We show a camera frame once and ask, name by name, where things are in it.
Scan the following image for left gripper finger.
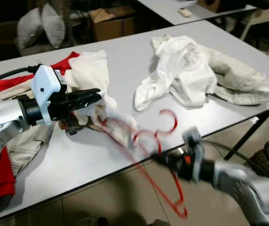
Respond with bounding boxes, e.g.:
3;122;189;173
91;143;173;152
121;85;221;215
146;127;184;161
74;88;102;100
72;96;101;114

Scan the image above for red wire clothes hanger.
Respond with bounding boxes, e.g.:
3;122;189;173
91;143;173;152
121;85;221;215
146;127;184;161
99;108;189;219

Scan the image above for thin white cloth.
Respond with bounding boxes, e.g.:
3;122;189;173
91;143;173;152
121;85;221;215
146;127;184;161
90;101;154;156

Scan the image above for large grey table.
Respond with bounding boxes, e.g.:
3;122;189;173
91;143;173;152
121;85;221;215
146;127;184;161
0;19;269;224

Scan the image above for pale denim trousers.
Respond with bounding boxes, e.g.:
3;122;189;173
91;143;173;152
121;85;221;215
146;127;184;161
7;123;59;177

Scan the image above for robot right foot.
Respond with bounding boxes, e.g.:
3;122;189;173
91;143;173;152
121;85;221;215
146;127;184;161
145;219;171;226

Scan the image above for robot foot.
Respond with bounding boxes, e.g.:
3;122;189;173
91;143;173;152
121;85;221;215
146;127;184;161
145;219;171;226
74;215;106;226

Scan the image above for brown cardboard box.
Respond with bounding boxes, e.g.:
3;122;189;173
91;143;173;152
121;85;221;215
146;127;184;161
88;6;137;42

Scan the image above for grey pillow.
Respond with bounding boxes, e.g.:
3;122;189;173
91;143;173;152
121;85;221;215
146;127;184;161
41;2;66;49
16;7;44;51

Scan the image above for crumpled white garment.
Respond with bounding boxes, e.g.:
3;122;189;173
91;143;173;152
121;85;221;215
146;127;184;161
134;35;220;112

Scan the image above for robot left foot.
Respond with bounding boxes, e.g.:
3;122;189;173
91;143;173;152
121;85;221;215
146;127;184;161
74;215;106;226

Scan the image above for beige trousers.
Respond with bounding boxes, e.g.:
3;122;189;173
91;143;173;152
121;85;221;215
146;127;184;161
200;46;269;106

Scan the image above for small grey table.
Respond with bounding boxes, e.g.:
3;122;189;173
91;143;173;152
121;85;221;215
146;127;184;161
137;0;269;26

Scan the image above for small beige object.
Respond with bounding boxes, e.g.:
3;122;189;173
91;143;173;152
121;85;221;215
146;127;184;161
178;8;194;18

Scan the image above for dark brown wooden box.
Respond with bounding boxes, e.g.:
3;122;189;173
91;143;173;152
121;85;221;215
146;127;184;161
196;0;237;14

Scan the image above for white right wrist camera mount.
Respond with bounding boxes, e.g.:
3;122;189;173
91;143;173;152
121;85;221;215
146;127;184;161
181;126;205;182

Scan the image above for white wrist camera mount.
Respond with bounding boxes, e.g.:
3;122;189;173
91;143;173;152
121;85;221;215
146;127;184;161
181;126;205;182
33;65;69;127

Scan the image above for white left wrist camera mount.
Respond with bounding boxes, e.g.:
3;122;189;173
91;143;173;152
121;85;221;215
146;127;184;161
33;65;69;127

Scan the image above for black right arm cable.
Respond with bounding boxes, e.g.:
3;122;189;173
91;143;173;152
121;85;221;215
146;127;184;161
200;139;257;166

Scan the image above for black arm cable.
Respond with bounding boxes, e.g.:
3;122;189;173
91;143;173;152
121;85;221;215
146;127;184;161
0;66;41;89
200;139;257;166

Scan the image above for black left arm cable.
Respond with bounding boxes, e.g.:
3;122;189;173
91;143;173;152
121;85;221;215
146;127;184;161
0;66;41;89

